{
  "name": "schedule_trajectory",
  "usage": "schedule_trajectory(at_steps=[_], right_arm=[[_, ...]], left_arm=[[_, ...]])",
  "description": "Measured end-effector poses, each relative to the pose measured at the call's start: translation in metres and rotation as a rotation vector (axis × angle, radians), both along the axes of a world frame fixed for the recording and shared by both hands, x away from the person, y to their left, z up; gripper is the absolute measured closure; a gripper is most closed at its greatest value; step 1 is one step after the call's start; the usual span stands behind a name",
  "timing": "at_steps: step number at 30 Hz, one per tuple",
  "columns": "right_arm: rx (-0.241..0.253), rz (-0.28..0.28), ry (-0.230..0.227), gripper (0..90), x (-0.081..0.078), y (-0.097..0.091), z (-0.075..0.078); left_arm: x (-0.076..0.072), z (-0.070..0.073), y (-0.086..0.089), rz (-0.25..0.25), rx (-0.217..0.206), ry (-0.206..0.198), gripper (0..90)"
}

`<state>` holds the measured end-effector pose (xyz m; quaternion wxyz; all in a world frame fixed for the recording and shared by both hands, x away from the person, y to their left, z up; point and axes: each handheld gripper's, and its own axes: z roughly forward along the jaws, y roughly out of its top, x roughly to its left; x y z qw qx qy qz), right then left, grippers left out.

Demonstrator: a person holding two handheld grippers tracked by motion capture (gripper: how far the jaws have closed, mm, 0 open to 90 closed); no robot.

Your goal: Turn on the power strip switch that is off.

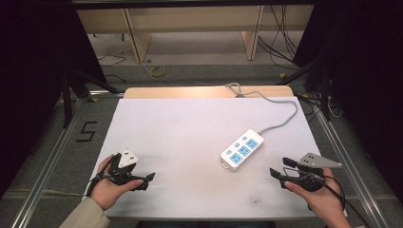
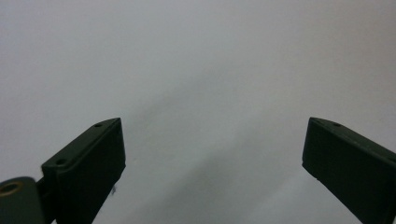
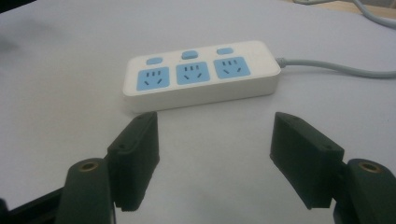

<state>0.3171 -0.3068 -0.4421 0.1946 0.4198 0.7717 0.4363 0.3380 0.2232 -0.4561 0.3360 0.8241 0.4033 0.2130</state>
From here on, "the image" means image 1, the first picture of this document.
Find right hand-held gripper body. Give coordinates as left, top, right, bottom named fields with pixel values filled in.
left=283, top=152, right=343, bottom=193

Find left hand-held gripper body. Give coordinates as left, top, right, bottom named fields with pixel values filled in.
left=108, top=147, right=146, bottom=191

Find person's left hand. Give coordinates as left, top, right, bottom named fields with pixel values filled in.
left=89, top=154, right=144, bottom=212

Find person's right hand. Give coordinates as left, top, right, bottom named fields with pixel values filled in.
left=283, top=167, right=347, bottom=223

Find white power strip blue sockets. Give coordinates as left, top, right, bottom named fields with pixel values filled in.
left=220, top=128, right=265, bottom=172

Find black tripod stand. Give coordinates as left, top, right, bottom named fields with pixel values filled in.
left=278, top=58, right=333, bottom=123
left=60, top=66, right=119, bottom=129

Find black curtain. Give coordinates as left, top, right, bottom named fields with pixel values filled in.
left=0, top=0, right=108, bottom=200
left=293, top=0, right=403, bottom=205

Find wooden shelf unit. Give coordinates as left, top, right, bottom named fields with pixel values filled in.
left=76, top=5, right=316, bottom=64

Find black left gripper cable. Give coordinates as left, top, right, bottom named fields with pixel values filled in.
left=85, top=154, right=116, bottom=198

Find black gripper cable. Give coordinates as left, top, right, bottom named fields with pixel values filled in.
left=85, top=154, right=116, bottom=198
left=283, top=166, right=373, bottom=228

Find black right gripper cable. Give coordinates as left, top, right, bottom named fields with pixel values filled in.
left=283, top=166, right=373, bottom=228

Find grey power strip cable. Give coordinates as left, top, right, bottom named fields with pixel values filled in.
left=223, top=82, right=299, bottom=136

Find aluminium floor rail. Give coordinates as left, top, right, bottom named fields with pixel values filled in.
left=297, top=93, right=392, bottom=228
left=10, top=90, right=125, bottom=228

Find black floor cable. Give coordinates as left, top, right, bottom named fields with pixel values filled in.
left=97, top=52, right=127, bottom=84

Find bundle of black cables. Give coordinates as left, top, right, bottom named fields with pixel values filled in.
left=257, top=5, right=302, bottom=71

